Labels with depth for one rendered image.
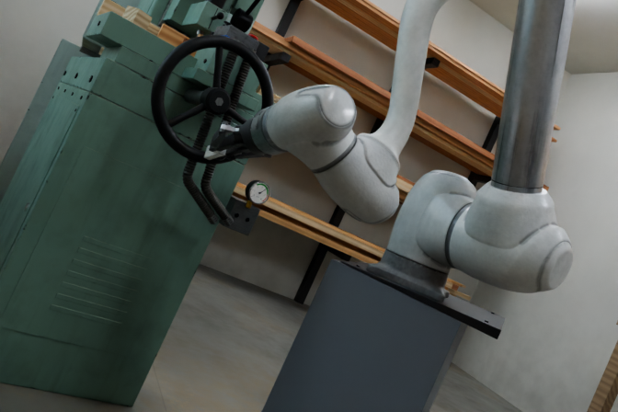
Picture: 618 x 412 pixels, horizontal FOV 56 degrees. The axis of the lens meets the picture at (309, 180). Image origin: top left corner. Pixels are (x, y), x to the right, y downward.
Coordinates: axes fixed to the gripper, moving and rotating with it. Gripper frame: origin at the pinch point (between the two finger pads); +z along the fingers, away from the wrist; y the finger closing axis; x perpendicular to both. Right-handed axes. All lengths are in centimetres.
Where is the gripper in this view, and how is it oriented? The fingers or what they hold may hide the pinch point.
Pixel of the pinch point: (216, 150)
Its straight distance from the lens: 127.0
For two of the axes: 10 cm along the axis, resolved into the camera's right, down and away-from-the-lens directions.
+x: -2.3, 9.2, -3.3
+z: -6.1, 1.3, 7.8
